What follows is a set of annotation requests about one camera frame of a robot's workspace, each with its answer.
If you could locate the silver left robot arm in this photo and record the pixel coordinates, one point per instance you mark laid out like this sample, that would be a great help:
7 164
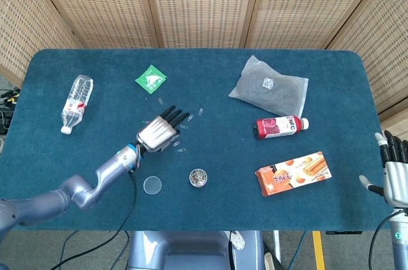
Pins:
108 169

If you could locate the red NFC juice bottle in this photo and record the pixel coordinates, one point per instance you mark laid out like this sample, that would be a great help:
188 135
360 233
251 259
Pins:
277 127

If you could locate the black table edge bracket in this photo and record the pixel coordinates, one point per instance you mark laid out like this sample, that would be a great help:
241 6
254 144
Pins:
344 232

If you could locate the green foil sachet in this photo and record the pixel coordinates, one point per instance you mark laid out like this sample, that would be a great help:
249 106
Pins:
150 79

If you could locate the grey-blue robot torso base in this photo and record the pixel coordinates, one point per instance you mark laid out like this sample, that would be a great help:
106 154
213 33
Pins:
191 251

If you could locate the white perforated plate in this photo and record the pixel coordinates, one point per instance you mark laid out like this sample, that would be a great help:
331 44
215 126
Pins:
237 241

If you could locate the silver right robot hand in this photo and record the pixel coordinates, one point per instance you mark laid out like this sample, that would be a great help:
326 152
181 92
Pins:
395 174

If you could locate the grey translucent filled pouch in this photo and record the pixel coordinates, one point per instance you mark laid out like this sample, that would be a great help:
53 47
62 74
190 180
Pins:
271 91

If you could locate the clear round plastic lid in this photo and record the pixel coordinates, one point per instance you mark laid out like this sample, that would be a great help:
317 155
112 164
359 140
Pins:
152 185

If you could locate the clear plastic water bottle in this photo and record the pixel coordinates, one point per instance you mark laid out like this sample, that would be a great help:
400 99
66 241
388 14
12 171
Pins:
78 101

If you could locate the orange biscuit roll box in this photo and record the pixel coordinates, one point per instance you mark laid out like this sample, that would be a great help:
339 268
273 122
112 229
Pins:
293 174

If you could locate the round container of small screws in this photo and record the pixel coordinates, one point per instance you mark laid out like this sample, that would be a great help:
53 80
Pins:
197 178

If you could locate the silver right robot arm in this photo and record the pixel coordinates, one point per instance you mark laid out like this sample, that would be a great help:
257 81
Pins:
400 244

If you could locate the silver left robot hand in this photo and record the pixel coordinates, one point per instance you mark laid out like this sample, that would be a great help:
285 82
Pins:
156 133

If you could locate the white table leg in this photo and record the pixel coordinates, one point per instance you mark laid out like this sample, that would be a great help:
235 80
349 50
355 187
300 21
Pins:
276 244

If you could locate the woven bamboo screen panel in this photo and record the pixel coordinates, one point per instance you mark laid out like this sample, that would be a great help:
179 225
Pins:
201 5
28 28
95 5
382 44
312 5

